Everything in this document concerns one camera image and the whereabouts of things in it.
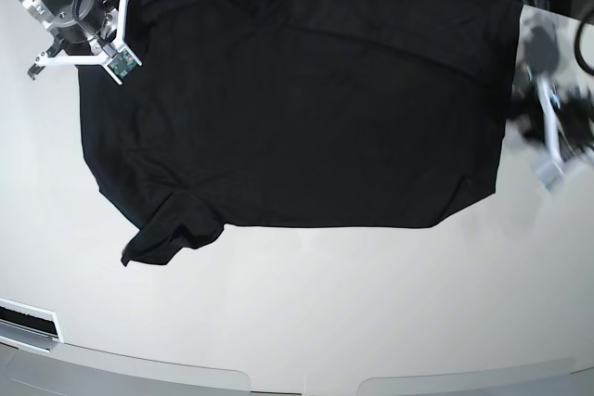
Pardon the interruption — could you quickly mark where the white slotted table bracket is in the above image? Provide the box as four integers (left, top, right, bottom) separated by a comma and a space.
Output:
1, 298, 64, 353

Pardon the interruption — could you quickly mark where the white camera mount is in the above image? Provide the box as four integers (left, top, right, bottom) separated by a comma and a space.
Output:
532, 73, 571, 191
19, 0, 142, 85

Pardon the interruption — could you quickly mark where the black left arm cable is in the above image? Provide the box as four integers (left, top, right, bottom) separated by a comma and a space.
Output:
574, 15, 594, 77

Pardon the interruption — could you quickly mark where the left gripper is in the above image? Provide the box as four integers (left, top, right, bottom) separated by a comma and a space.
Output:
556, 87, 593, 155

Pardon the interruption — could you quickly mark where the black t-shirt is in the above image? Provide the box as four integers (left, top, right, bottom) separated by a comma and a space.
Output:
79, 0, 523, 265

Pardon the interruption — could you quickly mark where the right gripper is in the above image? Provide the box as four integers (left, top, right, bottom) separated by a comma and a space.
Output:
50, 0, 108, 56

